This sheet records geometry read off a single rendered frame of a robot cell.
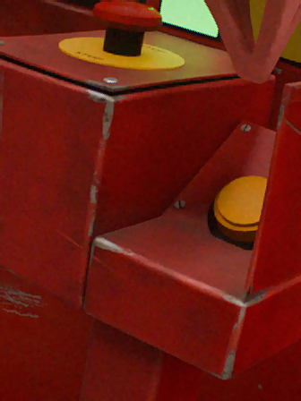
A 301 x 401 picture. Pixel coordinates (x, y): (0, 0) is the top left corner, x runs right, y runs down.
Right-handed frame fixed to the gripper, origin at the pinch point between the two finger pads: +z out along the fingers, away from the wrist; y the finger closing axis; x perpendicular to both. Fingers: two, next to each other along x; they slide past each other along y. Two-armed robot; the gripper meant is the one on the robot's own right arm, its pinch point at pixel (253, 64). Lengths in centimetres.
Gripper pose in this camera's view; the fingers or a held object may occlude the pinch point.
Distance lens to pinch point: 53.1
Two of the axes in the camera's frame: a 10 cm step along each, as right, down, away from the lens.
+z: 0.0, 8.6, 5.1
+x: -7.8, -3.2, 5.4
